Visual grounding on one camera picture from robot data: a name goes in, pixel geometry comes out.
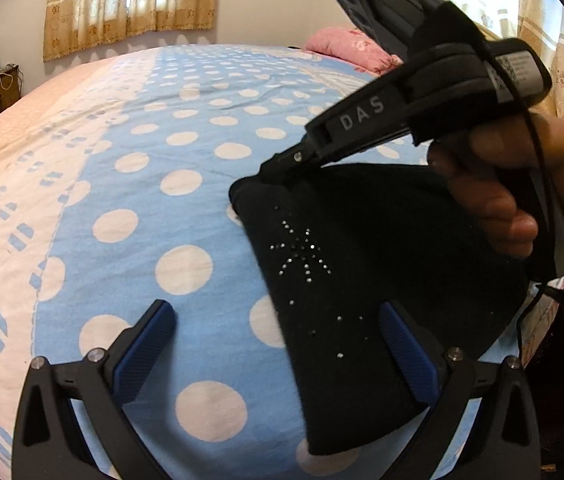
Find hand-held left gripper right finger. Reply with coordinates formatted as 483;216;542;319
377;299;554;480

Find pink and blue dotted bedspread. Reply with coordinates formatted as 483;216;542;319
0;42;535;480

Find pink pillow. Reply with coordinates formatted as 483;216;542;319
305;27;404;77

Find white cable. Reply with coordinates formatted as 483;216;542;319
0;64;24;92

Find black pants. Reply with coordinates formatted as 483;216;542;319
229;162;554;457

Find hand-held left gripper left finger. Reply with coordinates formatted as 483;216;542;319
11;299;178;480

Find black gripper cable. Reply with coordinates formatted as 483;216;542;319
418;0;564;353

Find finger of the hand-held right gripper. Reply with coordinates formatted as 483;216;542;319
257;139;324;187

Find person's right hand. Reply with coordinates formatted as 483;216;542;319
427;112;564;262

